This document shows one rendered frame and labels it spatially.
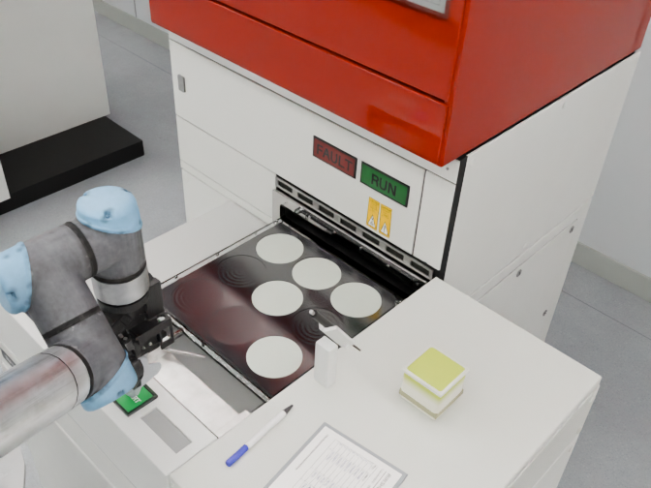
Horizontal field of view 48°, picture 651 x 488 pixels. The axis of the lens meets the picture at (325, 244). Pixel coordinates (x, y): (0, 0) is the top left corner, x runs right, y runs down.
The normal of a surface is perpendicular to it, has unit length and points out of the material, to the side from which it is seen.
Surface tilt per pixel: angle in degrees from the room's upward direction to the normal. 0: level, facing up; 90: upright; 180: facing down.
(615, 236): 90
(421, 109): 90
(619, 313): 0
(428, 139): 90
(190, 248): 0
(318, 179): 90
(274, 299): 0
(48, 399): 66
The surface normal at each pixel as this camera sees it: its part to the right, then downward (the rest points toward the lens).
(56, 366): 0.55, -0.73
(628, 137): -0.69, 0.42
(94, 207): 0.05, -0.79
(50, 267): 0.54, -0.22
